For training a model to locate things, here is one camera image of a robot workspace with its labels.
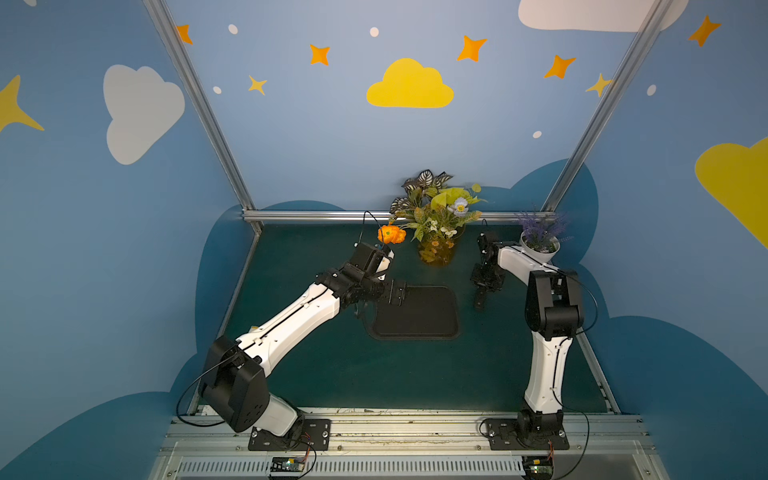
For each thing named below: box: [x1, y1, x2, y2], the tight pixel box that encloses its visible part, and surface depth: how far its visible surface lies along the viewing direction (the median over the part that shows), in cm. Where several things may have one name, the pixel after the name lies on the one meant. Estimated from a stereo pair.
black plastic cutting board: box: [362, 285, 459, 341], surface depth 98 cm
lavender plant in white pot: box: [516, 205, 574, 263], surface depth 102 cm
